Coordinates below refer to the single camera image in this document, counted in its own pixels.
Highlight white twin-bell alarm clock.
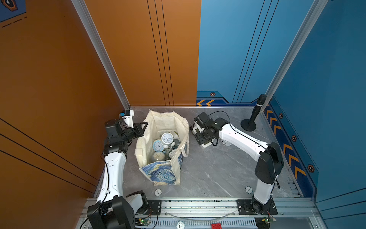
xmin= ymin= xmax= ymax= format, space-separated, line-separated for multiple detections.
xmin=161 ymin=132 xmax=174 ymax=148

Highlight yellow blue twin-bell clock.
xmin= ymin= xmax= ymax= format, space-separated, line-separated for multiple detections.
xmin=152 ymin=139 xmax=165 ymax=152

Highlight dark teal alarm clock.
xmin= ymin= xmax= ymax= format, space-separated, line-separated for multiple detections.
xmin=167 ymin=149 xmax=178 ymax=160

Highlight cream canvas bag starry print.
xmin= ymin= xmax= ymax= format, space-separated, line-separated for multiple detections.
xmin=134 ymin=110 xmax=190 ymax=186

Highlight large white digital clock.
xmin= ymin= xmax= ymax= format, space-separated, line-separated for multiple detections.
xmin=191 ymin=122 xmax=212 ymax=148

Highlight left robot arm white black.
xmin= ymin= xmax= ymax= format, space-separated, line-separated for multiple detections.
xmin=87 ymin=117 xmax=152 ymax=229

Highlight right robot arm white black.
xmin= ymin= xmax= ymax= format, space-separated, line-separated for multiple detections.
xmin=191 ymin=112 xmax=284 ymax=215

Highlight white round alarm clock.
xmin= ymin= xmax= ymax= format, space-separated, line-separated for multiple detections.
xmin=222 ymin=140 xmax=232 ymax=146

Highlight black microphone on stand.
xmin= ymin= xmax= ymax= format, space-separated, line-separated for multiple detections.
xmin=241 ymin=94 xmax=267 ymax=132

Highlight white round marker left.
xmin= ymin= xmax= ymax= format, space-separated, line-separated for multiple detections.
xmin=154 ymin=189 xmax=162 ymax=197

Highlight white round marker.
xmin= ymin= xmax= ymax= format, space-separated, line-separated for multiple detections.
xmin=245 ymin=186 xmax=253 ymax=194
xmin=154 ymin=189 xmax=162 ymax=197

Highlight white round marker right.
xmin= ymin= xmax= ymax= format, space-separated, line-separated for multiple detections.
xmin=245 ymin=186 xmax=253 ymax=194

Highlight green circuit board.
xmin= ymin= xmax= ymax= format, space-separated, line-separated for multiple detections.
xmin=135 ymin=218 xmax=152 ymax=227

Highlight red block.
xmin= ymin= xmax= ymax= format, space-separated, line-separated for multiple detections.
xmin=211 ymin=223 xmax=222 ymax=229

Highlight white round number tag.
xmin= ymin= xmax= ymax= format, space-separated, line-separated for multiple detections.
xmin=176 ymin=221 xmax=185 ymax=229

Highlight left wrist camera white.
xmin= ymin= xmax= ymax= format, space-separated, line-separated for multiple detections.
xmin=119 ymin=109 xmax=134 ymax=128

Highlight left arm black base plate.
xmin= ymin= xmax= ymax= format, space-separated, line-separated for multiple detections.
xmin=135 ymin=199 xmax=162 ymax=216

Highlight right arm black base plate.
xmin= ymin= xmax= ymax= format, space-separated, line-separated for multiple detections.
xmin=236 ymin=198 xmax=278 ymax=215

